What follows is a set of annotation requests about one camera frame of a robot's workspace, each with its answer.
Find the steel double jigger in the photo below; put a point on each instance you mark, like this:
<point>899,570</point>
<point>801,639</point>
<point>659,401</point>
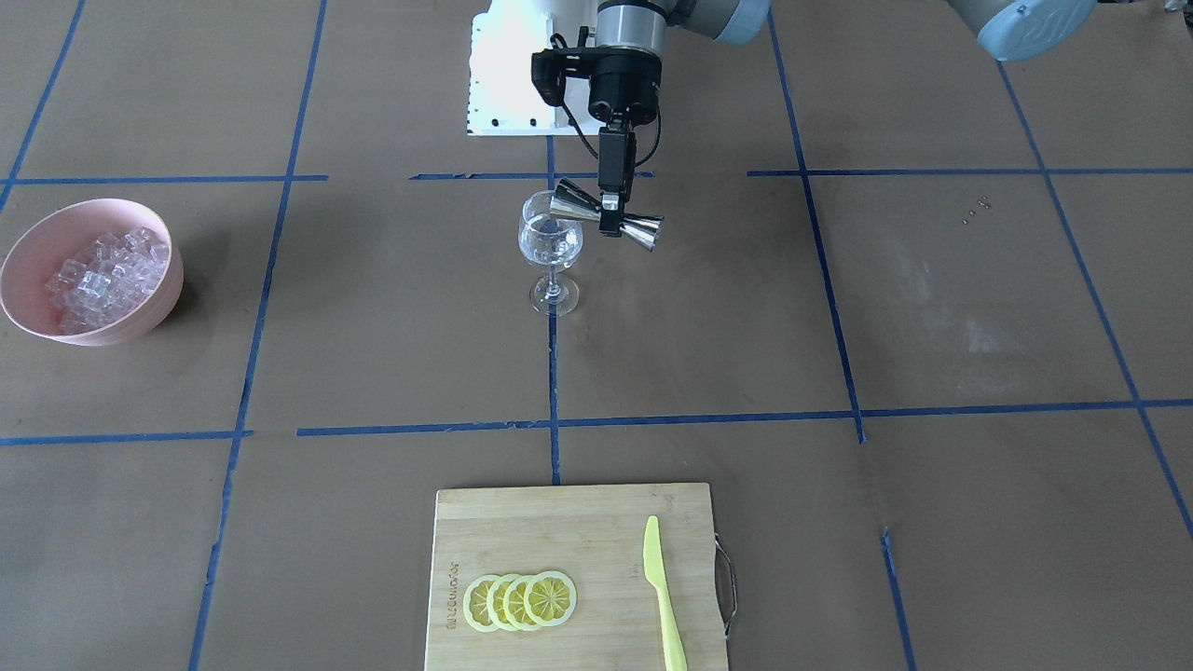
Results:
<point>568,200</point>

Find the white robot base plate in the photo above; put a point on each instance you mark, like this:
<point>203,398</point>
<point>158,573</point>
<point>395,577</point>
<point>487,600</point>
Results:
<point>502,99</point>

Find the clear ice cubes pile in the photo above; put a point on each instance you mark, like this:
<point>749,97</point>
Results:
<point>107,280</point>

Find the pink plastic ice bowl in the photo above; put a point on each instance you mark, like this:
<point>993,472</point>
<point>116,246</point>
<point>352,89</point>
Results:
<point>45,246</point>

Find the clear wine glass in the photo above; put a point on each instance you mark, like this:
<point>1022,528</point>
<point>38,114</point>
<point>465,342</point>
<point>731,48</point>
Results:
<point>551,243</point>

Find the yellow plastic knife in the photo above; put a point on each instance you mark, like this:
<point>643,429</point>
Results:
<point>673,654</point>

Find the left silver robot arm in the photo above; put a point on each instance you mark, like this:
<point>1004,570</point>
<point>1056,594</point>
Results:
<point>630,41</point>

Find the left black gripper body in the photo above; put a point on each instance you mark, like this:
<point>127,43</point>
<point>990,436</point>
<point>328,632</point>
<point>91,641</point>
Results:
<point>626,89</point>

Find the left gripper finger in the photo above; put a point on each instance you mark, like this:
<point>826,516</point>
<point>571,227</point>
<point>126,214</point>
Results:
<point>617,159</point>

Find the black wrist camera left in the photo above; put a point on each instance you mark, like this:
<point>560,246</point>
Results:
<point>551,69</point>

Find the bamboo cutting board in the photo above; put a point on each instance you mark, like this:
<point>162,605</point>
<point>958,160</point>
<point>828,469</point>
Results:
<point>594,534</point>

